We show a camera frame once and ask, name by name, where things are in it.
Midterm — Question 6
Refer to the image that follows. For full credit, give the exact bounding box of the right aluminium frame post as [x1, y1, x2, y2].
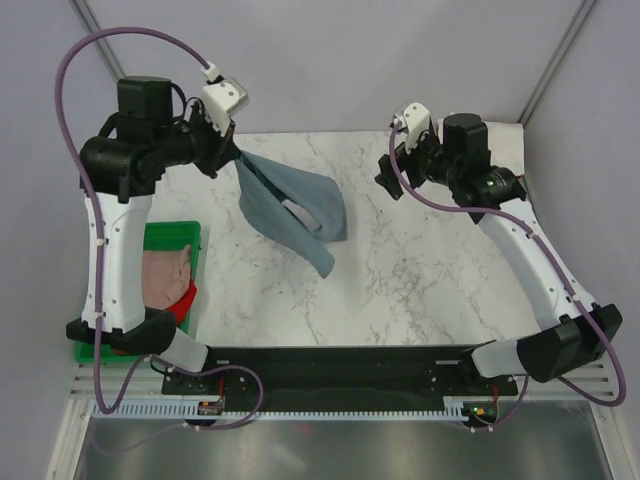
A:
[517, 0, 600, 127]

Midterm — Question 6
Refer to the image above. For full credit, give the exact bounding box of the green plastic bin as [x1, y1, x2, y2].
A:
[66, 221, 201, 364]

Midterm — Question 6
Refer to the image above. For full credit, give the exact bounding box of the blue-grey t-shirt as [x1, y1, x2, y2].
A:
[235, 152, 348, 278]

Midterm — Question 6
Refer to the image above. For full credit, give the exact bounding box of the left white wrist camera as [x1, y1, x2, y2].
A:
[200, 77, 249, 136]

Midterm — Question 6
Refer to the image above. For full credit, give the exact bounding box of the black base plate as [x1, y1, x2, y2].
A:
[162, 346, 518, 410]

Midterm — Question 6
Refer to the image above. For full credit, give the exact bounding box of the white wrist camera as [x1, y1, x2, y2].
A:
[393, 102, 432, 154]
[200, 77, 249, 136]

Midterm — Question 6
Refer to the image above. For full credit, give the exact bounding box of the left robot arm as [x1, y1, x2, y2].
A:
[66, 76, 247, 393]

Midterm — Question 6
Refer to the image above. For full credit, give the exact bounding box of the pink folded t-shirt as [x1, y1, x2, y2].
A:
[142, 245, 192, 310]

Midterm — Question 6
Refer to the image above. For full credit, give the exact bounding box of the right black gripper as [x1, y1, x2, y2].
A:
[375, 123, 460, 200]

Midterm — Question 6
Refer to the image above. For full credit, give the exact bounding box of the red folded t-shirt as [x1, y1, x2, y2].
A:
[167, 279, 197, 327]

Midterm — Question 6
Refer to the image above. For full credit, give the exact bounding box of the left aluminium frame post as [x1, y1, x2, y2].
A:
[67, 0, 126, 81]

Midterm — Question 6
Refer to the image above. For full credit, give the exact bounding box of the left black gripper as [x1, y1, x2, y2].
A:
[153, 100, 242, 179]

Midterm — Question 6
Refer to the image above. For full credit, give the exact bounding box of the white slotted cable duct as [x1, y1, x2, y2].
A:
[92, 396, 499, 420]

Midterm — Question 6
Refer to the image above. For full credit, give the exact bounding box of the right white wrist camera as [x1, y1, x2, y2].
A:
[393, 102, 432, 154]

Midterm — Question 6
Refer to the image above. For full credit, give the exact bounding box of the white folded t-shirt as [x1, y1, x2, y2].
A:
[486, 122, 525, 177]

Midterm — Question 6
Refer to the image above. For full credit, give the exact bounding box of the aluminium frame post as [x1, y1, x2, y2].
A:
[67, 0, 126, 81]
[517, 0, 600, 127]

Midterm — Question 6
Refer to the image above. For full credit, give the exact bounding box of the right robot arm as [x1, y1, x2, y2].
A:
[375, 103, 622, 394]

